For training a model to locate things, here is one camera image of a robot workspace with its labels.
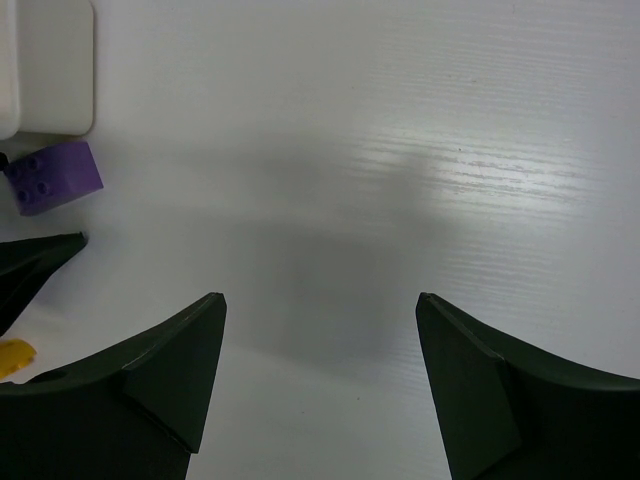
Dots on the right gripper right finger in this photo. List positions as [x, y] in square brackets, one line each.
[509, 410]

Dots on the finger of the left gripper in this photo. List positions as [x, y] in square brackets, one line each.
[27, 264]

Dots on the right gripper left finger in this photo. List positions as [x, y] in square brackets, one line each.
[136, 410]

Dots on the purple lego brick lone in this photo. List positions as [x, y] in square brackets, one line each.
[52, 176]

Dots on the yellow lego brick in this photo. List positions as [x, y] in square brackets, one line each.
[15, 354]

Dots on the white three-compartment tray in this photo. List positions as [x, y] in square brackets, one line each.
[47, 67]

